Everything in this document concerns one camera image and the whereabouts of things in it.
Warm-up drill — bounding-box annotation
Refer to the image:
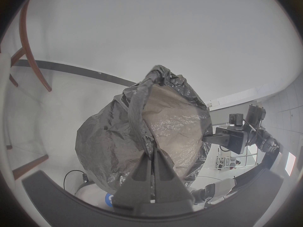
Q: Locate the black plastic bag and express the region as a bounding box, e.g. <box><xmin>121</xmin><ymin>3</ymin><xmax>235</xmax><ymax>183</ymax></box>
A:
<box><xmin>75</xmin><ymin>65</ymin><xmax>213</xmax><ymax>193</ymax></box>

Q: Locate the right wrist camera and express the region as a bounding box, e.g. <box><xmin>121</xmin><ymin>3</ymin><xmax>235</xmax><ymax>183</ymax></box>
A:
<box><xmin>229</xmin><ymin>113</ymin><xmax>245</xmax><ymax>127</ymax></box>

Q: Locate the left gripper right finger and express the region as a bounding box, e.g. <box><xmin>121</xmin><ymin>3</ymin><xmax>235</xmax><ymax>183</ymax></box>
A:
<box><xmin>153</xmin><ymin>148</ymin><xmax>195</xmax><ymax>213</ymax></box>

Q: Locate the white padded wooden chair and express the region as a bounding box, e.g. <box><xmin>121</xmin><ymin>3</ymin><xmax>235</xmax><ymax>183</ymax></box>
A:
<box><xmin>0</xmin><ymin>0</ymin><xmax>53</xmax><ymax>181</ymax></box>

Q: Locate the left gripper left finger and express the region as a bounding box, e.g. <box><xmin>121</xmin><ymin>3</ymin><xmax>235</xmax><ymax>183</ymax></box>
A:
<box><xmin>112</xmin><ymin>150</ymin><xmax>155</xmax><ymax>210</ymax></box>

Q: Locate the black cable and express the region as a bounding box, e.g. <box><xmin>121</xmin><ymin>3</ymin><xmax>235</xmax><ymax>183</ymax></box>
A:
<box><xmin>63</xmin><ymin>170</ymin><xmax>89</xmax><ymax>190</ymax></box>

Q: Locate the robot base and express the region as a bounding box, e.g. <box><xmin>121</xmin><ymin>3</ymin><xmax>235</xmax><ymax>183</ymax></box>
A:
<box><xmin>74</xmin><ymin>182</ymin><xmax>117</xmax><ymax>207</ymax></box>

